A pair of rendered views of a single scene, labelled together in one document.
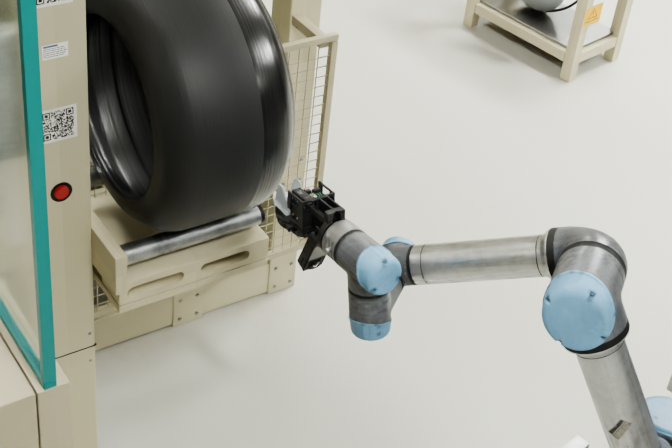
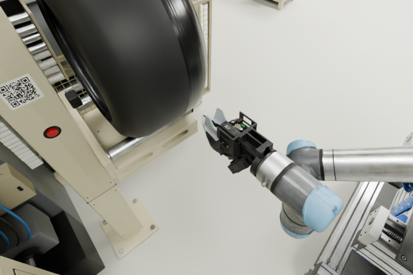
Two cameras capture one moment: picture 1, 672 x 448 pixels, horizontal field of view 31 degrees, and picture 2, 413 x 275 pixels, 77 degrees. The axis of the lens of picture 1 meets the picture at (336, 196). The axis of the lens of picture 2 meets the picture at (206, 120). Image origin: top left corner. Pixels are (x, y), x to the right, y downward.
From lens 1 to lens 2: 1.74 m
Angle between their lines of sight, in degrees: 16
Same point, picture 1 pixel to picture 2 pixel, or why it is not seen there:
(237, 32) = not seen: outside the picture
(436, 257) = (350, 167)
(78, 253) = (85, 156)
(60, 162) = (39, 116)
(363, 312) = (300, 230)
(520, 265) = not seen: outside the picture
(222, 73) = (142, 29)
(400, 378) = not seen: hidden behind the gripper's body
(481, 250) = (400, 163)
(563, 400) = (310, 135)
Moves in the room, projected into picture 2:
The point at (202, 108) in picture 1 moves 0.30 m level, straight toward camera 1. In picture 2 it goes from (131, 64) to (131, 200)
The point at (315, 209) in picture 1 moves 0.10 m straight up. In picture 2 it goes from (244, 143) to (251, 112)
